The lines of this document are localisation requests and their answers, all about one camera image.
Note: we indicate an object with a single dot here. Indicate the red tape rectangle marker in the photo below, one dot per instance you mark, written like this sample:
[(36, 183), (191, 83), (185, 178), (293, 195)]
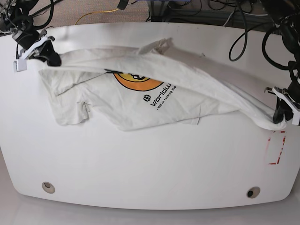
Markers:
[(275, 147)]

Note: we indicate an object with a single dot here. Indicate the table cable grommet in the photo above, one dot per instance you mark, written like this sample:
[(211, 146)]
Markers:
[(48, 187), (253, 192)]

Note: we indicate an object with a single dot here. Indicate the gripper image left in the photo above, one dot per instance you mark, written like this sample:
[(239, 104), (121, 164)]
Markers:
[(45, 52)]

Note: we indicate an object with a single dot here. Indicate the white T-shirt with LeRobot print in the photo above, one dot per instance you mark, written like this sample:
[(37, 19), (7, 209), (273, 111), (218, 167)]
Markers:
[(145, 87)]

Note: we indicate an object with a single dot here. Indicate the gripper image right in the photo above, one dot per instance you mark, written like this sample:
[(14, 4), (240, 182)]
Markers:
[(282, 110)]

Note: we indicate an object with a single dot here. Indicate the right table cable grommet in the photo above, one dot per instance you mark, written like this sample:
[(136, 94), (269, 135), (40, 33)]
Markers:
[(253, 192)]

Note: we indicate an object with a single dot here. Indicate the left table cable grommet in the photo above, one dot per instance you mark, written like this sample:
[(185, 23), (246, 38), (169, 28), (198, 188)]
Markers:
[(48, 187)]

